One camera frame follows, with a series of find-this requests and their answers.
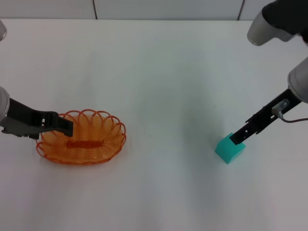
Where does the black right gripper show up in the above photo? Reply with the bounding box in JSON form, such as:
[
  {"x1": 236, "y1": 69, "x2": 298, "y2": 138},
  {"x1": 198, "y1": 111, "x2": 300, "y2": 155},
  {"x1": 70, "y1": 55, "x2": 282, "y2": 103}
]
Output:
[{"x1": 229, "y1": 89, "x2": 303, "y2": 146}]

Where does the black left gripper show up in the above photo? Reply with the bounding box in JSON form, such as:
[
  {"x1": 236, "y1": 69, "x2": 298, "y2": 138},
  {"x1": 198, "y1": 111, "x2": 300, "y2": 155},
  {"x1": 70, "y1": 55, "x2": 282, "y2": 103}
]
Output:
[{"x1": 1, "y1": 97, "x2": 74, "y2": 141}]

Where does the teal foam block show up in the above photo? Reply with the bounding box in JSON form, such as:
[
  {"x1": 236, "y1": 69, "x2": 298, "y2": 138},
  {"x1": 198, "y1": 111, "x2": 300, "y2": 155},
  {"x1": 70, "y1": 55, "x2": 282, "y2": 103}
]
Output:
[{"x1": 214, "y1": 131, "x2": 247, "y2": 166}]

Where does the orange wire basket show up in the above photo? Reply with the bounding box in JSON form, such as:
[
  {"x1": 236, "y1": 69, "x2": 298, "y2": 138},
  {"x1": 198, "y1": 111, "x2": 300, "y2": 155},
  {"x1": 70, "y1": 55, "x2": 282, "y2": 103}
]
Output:
[{"x1": 35, "y1": 109, "x2": 127, "y2": 166}]

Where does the silver cable plug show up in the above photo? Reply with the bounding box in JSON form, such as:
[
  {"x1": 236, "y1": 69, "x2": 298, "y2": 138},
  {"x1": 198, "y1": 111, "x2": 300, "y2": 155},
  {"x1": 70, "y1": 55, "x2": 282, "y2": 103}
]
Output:
[{"x1": 271, "y1": 99, "x2": 289, "y2": 114}]

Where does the thin dark cable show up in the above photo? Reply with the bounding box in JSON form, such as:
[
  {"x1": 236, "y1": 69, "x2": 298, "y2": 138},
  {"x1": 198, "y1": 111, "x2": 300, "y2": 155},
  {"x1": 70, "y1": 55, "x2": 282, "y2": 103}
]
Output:
[{"x1": 277, "y1": 112, "x2": 308, "y2": 123}]

